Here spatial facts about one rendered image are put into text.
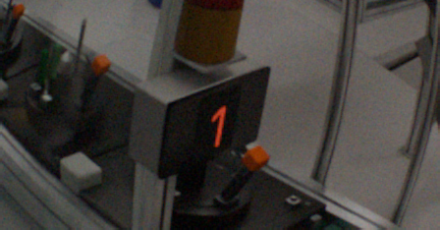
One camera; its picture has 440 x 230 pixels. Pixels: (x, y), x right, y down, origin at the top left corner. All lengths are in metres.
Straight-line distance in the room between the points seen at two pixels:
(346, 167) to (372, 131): 0.14
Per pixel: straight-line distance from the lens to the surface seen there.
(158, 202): 1.09
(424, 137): 1.34
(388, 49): 2.14
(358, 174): 1.68
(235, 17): 0.98
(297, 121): 1.79
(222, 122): 1.03
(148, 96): 0.98
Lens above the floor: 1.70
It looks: 28 degrees down
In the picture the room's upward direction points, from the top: 11 degrees clockwise
